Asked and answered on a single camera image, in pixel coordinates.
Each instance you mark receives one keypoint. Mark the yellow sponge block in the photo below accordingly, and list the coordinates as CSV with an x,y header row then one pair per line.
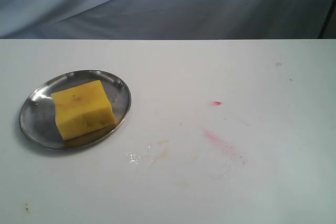
x,y
82,109

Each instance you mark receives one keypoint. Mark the white backdrop cloth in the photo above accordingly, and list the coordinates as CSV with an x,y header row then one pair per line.
x,y
163,19

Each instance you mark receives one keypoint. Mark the round steel plate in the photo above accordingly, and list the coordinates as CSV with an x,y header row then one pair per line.
x,y
37,115

